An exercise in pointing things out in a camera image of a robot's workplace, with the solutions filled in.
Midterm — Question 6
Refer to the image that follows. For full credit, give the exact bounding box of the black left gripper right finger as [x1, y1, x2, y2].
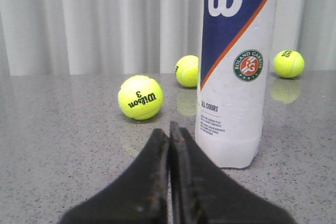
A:
[170, 122, 295, 223]

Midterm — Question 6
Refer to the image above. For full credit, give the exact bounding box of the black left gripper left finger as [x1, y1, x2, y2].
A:
[59, 129, 169, 223]

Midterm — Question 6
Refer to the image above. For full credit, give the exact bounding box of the white blue Wilson tennis can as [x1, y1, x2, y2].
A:
[195, 0, 277, 169]

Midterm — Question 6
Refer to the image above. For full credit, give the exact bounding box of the yellow Wilson tennis ball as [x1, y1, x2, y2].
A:
[118, 75, 163, 120]

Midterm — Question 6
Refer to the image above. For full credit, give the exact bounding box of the far right yellow tennis ball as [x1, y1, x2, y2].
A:
[175, 55, 198, 88]

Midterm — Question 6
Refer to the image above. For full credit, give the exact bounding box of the centre yellow tennis ball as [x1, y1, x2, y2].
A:
[273, 50, 305, 78]

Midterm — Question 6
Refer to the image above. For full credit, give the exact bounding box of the grey pleated curtain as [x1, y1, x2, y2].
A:
[1, 0, 335, 77]

